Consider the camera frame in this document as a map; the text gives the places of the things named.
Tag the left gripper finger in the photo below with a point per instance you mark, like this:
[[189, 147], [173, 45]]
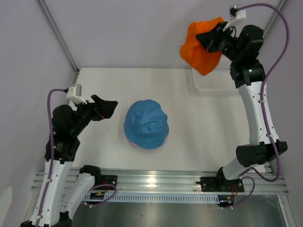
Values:
[[101, 102], [106, 111]]

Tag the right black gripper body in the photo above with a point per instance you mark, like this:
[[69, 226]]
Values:
[[228, 43]]

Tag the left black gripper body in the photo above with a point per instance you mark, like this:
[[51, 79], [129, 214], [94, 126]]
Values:
[[87, 112]]

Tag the orange bucket hat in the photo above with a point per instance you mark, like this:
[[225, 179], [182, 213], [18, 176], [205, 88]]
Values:
[[193, 53]]

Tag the blue bucket hat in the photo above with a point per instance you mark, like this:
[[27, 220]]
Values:
[[146, 117]]

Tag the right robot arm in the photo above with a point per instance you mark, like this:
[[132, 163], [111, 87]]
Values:
[[250, 80]]

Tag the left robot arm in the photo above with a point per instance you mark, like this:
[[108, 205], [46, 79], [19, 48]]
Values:
[[52, 208]]

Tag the white plastic basket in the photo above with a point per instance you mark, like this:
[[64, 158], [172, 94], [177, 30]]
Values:
[[216, 83]]

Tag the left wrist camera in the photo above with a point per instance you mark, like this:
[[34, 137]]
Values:
[[73, 94]]

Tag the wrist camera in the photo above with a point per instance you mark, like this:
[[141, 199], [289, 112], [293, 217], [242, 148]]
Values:
[[73, 94], [237, 16]]

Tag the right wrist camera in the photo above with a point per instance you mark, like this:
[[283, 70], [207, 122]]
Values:
[[237, 16]]

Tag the right aluminium corner post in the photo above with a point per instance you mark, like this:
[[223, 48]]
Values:
[[274, 18]]

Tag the aluminium corner post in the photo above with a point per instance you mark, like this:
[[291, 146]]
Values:
[[57, 34], [274, 18]]

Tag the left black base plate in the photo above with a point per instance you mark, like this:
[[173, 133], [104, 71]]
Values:
[[105, 181]]

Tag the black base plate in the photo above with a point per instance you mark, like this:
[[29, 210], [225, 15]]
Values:
[[105, 181], [216, 184]]

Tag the white slotted cable duct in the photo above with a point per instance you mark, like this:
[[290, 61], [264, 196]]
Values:
[[152, 197]]

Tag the left aluminium corner post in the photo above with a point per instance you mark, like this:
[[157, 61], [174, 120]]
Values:
[[57, 34]]

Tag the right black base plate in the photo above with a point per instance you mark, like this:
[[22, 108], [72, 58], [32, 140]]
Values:
[[216, 184]]

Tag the aluminium mounting rail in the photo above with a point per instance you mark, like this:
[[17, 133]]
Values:
[[181, 182]]

